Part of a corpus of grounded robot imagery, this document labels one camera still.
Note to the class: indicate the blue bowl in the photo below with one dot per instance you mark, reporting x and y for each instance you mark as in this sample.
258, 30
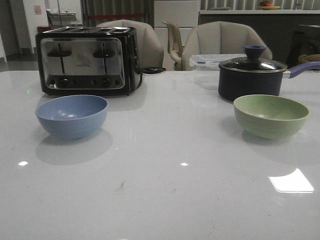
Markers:
73, 116

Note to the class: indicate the green bowl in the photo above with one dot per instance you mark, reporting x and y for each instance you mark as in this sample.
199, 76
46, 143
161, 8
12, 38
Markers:
269, 116

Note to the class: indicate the beige armchair left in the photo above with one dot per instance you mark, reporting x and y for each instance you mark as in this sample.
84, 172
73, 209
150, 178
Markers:
149, 47

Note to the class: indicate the beige armchair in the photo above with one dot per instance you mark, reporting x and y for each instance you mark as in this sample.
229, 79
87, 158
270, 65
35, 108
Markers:
149, 47
218, 37

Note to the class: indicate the clear plastic food container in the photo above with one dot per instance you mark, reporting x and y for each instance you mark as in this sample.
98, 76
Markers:
205, 68

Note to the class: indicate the cream office chair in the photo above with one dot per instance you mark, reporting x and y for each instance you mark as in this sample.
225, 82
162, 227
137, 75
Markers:
174, 45

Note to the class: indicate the dark blue saucepan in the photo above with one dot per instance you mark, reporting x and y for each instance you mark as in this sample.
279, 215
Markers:
240, 79

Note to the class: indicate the black and steel toaster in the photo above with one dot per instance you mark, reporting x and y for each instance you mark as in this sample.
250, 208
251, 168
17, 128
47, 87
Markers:
100, 61

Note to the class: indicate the beige armchair right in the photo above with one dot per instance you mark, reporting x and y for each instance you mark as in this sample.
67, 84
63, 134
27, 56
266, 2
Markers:
218, 37

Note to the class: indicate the white cabinet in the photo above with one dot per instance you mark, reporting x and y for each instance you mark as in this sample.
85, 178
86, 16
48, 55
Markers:
184, 13

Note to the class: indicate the glass pot lid blue knob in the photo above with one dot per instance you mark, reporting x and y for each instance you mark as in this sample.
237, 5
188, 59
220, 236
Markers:
253, 62

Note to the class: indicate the red bin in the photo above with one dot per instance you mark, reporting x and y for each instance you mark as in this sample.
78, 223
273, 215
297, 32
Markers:
43, 28

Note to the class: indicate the fruit plate on counter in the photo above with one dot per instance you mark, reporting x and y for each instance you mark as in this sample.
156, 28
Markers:
267, 5

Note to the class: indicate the dark kitchen counter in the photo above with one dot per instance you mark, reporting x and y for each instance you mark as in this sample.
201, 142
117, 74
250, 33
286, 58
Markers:
286, 32

